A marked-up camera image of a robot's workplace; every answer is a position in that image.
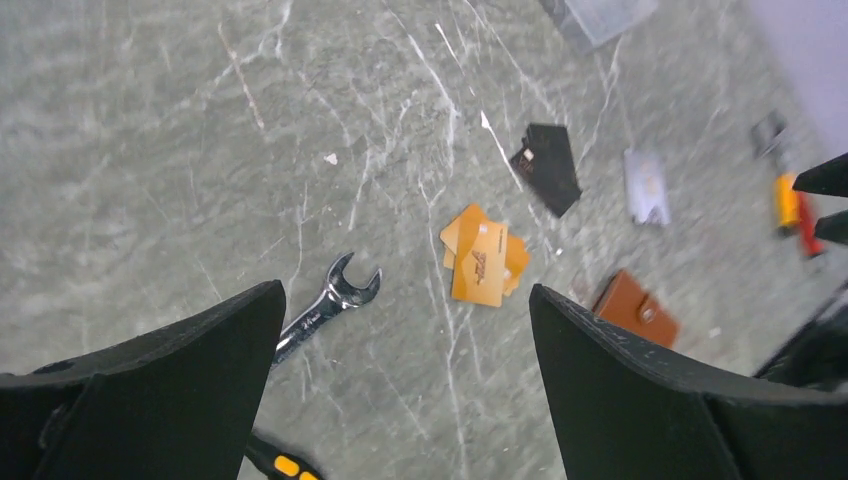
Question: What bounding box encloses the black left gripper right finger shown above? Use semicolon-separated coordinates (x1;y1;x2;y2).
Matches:
529;284;847;479

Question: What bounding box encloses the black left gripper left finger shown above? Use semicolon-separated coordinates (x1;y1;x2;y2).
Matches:
1;280;286;479

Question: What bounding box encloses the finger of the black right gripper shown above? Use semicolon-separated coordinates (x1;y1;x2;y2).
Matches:
793;153;848;198
814;210;848;246

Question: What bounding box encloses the brown leather card holder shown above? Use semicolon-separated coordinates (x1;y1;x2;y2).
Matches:
592;269;680;349

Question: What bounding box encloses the white card stack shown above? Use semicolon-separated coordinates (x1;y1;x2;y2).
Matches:
623;149;671;227

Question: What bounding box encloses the gold card stack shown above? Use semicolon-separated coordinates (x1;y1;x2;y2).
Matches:
439;203;531;308

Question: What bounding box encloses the black card stack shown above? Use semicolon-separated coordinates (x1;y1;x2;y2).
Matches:
509;123;582;218

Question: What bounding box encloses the yellow black screwdriver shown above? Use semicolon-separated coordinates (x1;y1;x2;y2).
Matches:
245;431;325;480

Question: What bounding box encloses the silver open-end wrench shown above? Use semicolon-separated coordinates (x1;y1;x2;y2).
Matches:
270;252;383;370

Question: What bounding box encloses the clear plastic screw box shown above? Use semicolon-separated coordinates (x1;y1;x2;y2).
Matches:
539;0;659;54

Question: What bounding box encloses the orange handled tool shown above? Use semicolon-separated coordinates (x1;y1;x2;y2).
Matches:
774;173;826;259

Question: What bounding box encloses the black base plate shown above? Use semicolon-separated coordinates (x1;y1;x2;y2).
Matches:
753;281;847;392

